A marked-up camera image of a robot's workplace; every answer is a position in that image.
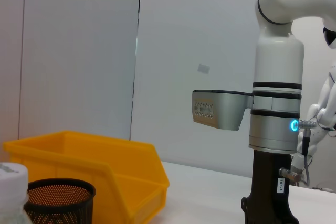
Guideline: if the white humanoid robot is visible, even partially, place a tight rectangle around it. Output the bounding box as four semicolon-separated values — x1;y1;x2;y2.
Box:
290;23;336;183

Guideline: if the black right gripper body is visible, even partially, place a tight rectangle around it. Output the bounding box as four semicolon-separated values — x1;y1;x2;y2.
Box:
241;150;300;224

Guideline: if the right gripper cable silver plug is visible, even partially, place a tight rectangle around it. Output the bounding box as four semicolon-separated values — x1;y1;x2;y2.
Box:
278;119;316;186

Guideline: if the clear green-label water bottle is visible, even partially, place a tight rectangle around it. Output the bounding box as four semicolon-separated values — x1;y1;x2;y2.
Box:
0;162;30;224

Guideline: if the grey wall sticker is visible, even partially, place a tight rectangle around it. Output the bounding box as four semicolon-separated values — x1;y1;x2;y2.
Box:
197;63;211;74

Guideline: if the black mesh pen holder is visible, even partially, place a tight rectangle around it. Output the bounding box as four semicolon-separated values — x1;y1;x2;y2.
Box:
23;178;97;224

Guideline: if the yellow plastic bin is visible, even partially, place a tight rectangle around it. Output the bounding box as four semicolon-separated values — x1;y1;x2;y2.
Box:
3;129;171;224

